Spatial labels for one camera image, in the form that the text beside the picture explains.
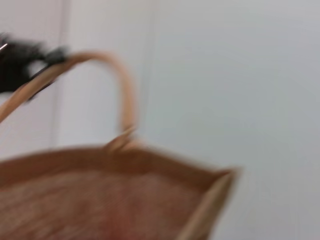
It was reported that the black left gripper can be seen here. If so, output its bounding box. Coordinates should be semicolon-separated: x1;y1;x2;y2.
0;31;70;102

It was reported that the brown jute handbag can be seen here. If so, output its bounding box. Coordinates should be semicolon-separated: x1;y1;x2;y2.
0;49;242;240

